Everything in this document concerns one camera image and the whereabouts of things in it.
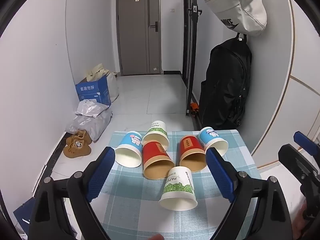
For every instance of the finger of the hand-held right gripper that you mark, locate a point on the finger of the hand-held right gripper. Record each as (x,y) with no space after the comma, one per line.
(293,158)
(303,139)

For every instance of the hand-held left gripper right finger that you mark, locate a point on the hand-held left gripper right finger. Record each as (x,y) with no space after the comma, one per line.
(220,175)

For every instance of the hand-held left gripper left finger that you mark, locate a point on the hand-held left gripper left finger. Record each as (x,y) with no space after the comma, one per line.
(102,172)

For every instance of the white shoulder bag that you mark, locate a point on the white shoulder bag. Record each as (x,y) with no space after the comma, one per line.
(237,5)

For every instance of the blue cartoon paper cup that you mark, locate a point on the blue cartoon paper cup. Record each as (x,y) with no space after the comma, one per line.
(130,142)
(210,135)

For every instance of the white green leaf paper cup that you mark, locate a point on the white green leaf paper cup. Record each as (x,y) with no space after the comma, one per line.
(157,130)
(178,182)

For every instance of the red paper cup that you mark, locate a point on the red paper cup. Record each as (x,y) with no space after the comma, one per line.
(155,152)
(190,145)

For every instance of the person's left hand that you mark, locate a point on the person's left hand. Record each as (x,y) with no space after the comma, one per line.
(155,237)

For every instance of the brown shoe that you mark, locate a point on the brown shoe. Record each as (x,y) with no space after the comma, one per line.
(76,150)
(80,137)

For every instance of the blue checked tablecloth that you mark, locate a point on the blue checked tablecloth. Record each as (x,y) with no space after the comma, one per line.
(130,200)

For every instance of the grey plastic parcel bag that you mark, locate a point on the grey plastic parcel bag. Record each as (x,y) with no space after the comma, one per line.
(92,125)

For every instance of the white plastic parcel bag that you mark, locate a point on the white plastic parcel bag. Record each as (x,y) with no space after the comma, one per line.
(91,108)

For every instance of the orange toy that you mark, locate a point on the orange toy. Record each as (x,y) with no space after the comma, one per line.
(194,107)

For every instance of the blue cardboard box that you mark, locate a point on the blue cardboard box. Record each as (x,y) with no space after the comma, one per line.
(93,91)

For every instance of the dark blue flat box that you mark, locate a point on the dark blue flat box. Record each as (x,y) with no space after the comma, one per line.
(23,213)

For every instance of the black backpack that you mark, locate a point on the black backpack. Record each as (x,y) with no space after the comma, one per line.
(225,85)

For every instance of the black framed door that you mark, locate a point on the black framed door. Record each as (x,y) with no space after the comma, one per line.
(190,55)

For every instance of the grey door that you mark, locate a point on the grey door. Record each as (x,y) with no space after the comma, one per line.
(138,37)

